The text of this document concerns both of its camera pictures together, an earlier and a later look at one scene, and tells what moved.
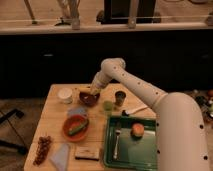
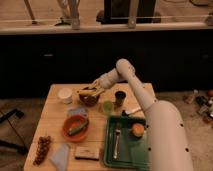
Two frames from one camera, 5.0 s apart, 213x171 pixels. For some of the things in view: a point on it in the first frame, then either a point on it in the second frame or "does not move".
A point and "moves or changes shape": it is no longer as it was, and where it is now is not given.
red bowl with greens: (72, 122) does not move
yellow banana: (94, 91) moves or changes shape
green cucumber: (78, 128) does not move
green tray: (124, 153) does not move
